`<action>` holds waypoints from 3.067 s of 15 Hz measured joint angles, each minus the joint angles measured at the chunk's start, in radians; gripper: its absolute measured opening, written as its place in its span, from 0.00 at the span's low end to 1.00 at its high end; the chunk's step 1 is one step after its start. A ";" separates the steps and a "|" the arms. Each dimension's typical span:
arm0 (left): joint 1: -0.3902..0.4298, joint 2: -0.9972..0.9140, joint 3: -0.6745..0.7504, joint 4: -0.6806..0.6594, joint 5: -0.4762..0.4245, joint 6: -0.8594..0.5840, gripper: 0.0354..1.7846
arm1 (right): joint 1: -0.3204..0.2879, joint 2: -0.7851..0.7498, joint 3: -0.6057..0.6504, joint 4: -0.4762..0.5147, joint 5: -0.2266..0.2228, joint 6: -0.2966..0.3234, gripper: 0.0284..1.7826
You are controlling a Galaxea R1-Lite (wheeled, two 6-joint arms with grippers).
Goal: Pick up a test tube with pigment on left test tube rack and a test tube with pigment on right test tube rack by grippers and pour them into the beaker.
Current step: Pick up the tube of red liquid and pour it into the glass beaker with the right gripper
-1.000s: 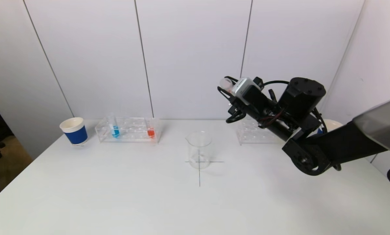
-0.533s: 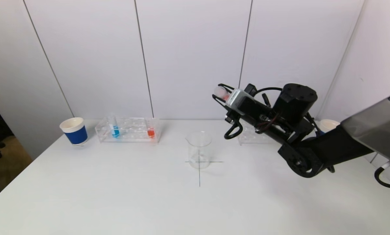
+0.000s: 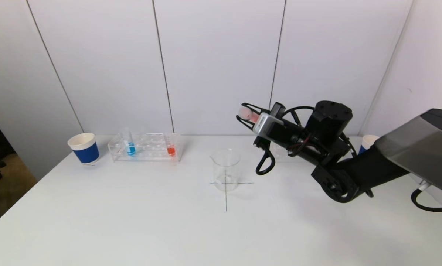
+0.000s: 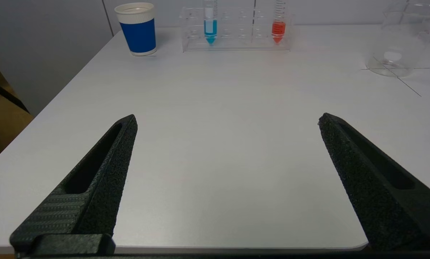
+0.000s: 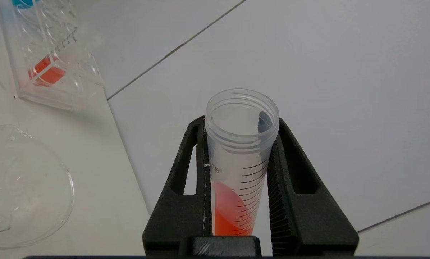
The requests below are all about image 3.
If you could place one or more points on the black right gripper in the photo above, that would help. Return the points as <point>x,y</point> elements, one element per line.
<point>262,123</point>

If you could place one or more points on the test tube with red pigment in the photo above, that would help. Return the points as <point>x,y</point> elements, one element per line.
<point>247,112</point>

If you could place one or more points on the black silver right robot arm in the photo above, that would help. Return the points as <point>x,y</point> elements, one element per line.
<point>409,151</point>

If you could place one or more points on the clear acrylic test tube rack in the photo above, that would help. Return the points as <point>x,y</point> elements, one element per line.
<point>149,148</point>
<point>282,154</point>

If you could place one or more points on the clear glass beaker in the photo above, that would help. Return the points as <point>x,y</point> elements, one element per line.
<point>226,173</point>

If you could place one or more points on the test tube with orange pigment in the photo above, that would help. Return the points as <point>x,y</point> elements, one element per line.
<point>171,150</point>

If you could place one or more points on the test tube with blue pigment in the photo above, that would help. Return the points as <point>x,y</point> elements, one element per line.
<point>131,149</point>

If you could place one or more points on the blue white paper cup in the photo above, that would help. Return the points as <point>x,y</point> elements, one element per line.
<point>86,153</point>
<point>367,142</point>

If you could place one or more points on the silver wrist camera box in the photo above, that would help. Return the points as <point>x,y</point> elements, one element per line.
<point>267,123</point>

